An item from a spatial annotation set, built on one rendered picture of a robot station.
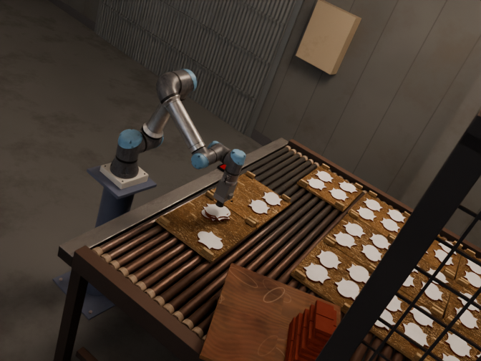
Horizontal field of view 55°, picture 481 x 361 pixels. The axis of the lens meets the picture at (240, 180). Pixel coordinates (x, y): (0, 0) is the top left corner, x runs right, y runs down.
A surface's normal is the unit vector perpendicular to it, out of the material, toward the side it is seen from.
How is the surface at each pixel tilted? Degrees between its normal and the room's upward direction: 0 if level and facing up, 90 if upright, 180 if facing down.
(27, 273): 0
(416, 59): 90
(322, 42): 90
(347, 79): 90
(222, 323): 0
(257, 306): 0
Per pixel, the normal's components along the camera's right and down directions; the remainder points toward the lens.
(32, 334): 0.33, -0.81
